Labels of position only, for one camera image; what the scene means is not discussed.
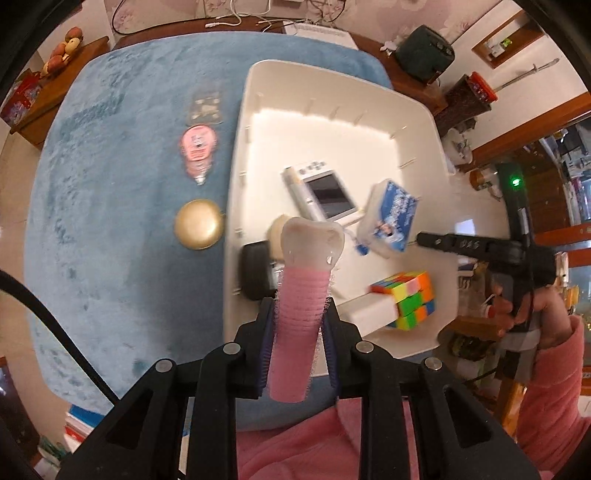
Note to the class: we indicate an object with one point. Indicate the fruit bowl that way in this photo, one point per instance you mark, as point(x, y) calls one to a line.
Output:
point(62, 50)

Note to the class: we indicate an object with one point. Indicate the white power adapter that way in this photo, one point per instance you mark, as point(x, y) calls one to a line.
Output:
point(369, 314)

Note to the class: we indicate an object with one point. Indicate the gold round compact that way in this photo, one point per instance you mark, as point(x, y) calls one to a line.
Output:
point(199, 225)

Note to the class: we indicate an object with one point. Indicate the blue plush blanket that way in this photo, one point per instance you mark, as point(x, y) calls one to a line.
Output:
point(115, 230)

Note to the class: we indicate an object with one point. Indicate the colourful puzzle cube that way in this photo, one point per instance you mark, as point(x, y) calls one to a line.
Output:
point(406, 300)

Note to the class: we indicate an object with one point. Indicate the blue card box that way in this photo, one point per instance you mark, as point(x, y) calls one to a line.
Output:
point(390, 217)

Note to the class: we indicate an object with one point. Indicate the long grey metal rod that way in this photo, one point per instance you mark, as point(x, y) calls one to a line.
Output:
point(526, 73)

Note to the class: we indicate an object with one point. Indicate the dark green heater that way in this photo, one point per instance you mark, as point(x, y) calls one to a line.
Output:
point(422, 53)

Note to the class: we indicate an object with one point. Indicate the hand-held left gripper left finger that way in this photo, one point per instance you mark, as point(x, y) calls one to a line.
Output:
point(267, 355)

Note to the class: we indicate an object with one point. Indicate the person's right hand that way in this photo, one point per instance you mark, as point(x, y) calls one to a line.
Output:
point(551, 318)

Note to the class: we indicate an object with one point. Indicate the black charger plug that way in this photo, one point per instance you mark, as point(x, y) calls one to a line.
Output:
point(256, 272)

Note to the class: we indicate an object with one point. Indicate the pink correction tape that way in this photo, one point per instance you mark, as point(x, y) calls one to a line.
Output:
point(198, 143)

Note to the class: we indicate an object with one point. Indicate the person's right forearm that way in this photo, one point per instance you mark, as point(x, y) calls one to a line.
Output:
point(554, 406)

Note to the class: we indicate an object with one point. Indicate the wooden television stand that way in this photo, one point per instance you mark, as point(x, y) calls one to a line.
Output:
point(415, 90)

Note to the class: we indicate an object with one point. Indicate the clear plastic packet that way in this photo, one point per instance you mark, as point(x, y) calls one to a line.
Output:
point(205, 107)

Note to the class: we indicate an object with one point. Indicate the pink stick with clear cap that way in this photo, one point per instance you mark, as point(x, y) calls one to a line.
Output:
point(295, 323)

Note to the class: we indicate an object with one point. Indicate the yellow oil bottle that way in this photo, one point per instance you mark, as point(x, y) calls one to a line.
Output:
point(482, 179)

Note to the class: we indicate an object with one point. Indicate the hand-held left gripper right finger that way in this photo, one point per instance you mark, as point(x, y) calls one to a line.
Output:
point(331, 364)

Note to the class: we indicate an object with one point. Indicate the wooden side cabinet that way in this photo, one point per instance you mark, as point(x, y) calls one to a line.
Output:
point(87, 53)

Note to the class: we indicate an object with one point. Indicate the pink fleece robe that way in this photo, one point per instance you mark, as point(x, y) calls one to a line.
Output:
point(295, 452)

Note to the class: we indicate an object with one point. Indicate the beige block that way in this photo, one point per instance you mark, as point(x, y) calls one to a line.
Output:
point(276, 240)

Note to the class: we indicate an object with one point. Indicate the white compact camera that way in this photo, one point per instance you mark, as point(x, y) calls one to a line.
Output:
point(330, 194)

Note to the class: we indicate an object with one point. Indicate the stack of books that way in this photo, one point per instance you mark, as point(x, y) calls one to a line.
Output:
point(69, 438)

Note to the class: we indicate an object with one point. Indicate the black basket with red lid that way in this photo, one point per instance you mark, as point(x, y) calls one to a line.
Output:
point(461, 104)

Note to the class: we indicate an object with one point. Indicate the white flat box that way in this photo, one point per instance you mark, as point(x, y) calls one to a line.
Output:
point(323, 34)

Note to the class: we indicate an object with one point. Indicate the white plastic bin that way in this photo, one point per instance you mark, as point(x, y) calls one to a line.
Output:
point(323, 138)

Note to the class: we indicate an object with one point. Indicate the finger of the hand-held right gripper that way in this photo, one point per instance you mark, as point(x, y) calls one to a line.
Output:
point(443, 241)

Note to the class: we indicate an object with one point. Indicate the white waste bin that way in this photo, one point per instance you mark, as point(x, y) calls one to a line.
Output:
point(460, 145)

